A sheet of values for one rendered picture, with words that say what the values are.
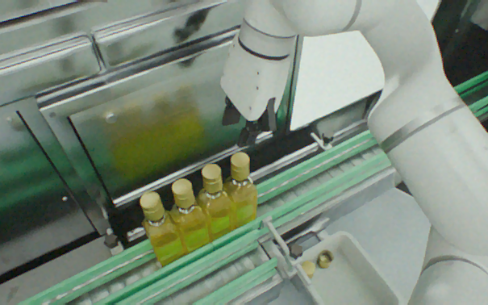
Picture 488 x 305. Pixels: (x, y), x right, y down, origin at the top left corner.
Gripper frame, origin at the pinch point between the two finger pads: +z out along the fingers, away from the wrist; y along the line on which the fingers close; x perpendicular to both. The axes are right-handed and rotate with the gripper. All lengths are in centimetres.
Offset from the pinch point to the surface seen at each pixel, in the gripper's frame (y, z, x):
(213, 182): 1.4, 11.6, -3.3
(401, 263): 23, 39, 47
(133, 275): -1.8, 42.8, -15.9
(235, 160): -0.3, 9.0, 1.5
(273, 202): -2.8, 33.1, 20.3
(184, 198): 1.9, 13.0, -9.0
